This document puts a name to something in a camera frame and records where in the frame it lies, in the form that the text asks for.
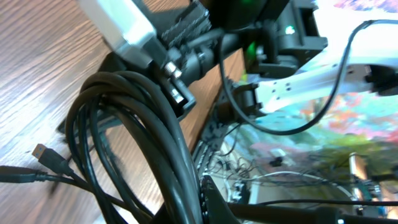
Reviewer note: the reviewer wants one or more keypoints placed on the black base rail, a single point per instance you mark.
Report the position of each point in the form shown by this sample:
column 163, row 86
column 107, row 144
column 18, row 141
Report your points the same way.
column 222, row 119

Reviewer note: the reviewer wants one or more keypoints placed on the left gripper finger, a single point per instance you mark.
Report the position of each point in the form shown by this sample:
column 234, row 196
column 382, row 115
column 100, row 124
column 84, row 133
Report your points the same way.
column 206, row 205

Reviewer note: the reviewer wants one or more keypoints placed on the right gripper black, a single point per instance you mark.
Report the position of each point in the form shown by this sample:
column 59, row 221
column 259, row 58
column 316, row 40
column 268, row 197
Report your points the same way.
column 183, row 51

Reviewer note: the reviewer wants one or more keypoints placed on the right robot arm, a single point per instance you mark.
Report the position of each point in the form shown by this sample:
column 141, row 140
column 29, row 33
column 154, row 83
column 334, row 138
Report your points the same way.
column 279, row 38

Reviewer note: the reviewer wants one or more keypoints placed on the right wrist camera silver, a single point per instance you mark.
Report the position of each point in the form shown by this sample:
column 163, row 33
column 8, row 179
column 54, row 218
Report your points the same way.
column 124, row 27

